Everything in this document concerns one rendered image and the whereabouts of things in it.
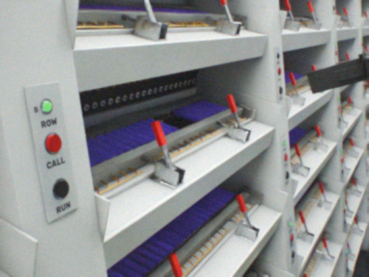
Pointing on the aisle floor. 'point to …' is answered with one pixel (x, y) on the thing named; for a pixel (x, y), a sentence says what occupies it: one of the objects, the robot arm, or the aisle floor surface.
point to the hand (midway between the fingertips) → (336, 76)
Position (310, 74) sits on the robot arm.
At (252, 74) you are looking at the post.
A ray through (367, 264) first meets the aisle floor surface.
